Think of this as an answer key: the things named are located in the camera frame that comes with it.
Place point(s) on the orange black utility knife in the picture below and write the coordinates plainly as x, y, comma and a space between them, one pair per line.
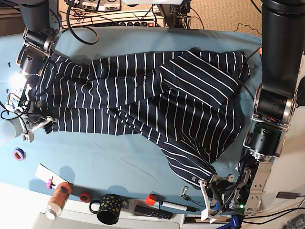
260, 49

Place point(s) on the teal table cloth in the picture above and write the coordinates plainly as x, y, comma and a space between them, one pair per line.
127, 165

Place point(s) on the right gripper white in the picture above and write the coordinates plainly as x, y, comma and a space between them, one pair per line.
31, 128

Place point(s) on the black power adapter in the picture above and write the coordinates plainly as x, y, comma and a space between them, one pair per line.
287, 195

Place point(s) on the black remote control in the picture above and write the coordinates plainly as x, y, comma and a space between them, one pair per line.
157, 213

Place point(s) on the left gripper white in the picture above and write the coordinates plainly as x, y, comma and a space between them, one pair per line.
217, 192

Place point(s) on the orange red cube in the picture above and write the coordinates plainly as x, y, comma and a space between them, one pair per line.
150, 200

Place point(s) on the orange bottle white cap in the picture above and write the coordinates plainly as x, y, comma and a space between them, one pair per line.
58, 200

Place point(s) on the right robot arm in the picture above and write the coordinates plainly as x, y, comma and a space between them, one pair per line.
42, 21

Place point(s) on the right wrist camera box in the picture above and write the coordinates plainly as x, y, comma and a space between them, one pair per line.
27, 137

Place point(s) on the black mug gold pattern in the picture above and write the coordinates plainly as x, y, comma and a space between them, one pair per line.
109, 209

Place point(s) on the white black marker pen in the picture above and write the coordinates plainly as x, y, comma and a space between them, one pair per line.
178, 207

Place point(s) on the translucent white cup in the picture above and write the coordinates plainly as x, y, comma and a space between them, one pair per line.
7, 132

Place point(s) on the blue orange clamp bottom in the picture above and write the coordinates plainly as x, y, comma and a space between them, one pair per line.
235, 222

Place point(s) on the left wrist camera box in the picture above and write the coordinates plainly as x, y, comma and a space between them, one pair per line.
206, 214

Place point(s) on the purple tape roll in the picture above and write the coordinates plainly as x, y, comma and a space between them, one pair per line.
19, 154

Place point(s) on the black computer mouse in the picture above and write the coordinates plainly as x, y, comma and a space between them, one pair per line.
301, 93

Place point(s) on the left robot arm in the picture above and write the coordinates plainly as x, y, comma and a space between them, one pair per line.
283, 35

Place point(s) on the red tape roll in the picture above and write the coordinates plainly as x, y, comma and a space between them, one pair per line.
85, 197

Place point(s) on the white paper sheet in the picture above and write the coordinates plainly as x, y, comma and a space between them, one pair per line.
43, 173

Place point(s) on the navy white striped t-shirt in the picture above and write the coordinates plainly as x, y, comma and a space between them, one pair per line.
185, 102

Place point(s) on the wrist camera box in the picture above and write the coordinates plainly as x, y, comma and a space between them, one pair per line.
206, 214
27, 137

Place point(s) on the black power strip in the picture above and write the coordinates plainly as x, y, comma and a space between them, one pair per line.
129, 24

